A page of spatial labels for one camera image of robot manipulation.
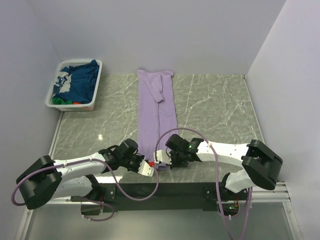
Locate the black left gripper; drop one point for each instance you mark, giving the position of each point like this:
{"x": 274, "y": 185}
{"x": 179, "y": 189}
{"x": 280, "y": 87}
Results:
{"x": 140, "y": 157}

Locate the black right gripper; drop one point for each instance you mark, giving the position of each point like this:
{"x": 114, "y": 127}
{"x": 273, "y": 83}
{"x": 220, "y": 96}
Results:
{"x": 174, "y": 164}

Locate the purple t shirt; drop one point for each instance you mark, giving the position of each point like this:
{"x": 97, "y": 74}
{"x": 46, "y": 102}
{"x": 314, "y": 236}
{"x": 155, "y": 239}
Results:
{"x": 156, "y": 111}

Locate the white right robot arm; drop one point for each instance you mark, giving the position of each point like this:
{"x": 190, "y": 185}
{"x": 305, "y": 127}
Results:
{"x": 259, "y": 165}

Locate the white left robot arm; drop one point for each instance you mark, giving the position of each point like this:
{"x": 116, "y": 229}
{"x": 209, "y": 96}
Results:
{"x": 48, "y": 179}

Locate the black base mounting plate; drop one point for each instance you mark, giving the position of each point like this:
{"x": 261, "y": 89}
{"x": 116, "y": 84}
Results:
{"x": 169, "y": 196}

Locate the blue printed t shirt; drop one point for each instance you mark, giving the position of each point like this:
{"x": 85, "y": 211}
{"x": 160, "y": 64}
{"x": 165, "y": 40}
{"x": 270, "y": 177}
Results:
{"x": 76, "y": 83}

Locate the green t shirt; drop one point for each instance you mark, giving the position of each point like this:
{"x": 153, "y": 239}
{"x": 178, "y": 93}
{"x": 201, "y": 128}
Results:
{"x": 60, "y": 101}

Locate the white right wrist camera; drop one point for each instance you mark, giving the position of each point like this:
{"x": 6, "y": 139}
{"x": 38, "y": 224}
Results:
{"x": 162, "y": 157}

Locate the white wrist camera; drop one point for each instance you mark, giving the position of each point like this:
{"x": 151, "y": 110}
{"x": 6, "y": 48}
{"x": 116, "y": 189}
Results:
{"x": 162, "y": 157}
{"x": 145, "y": 169}

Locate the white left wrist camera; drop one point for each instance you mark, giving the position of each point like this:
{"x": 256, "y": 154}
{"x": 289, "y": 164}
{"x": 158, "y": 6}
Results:
{"x": 145, "y": 169}

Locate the aluminium frame rail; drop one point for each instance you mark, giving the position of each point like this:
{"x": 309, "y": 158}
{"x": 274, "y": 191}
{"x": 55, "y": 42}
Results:
{"x": 254, "y": 193}

